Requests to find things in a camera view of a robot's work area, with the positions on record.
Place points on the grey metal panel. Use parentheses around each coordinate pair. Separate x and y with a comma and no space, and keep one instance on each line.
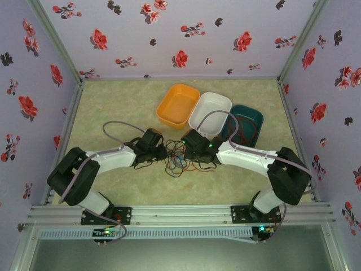
(180,254)

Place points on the aluminium side rail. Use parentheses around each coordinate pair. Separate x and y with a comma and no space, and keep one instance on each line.
(292,118)
(74,113)

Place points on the aluminium frame post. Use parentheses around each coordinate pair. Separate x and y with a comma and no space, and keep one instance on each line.
(24,248)
(337,248)

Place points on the controller board with LED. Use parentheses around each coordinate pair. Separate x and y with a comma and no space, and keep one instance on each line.
(263,231)
(105,233)

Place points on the aluminium wall base strip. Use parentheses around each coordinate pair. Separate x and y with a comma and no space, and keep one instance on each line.
(127,79)

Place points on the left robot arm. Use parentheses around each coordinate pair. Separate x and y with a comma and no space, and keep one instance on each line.
(112,160)

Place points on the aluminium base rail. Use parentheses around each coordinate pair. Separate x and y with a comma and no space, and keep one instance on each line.
(180,214)

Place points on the orange plastic tub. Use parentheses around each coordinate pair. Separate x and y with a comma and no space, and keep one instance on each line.
(177,107)

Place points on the aluminium corner post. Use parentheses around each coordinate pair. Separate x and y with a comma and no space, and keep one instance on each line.
(301,42)
(57,42)

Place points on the white plastic tub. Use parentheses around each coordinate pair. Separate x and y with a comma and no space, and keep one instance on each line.
(211,107)

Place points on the dark green plastic tub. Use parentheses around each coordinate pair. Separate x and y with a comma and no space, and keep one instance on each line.
(253,113)

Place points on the black mounting plate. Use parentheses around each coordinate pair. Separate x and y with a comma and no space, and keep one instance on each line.
(124,216)
(239,216)

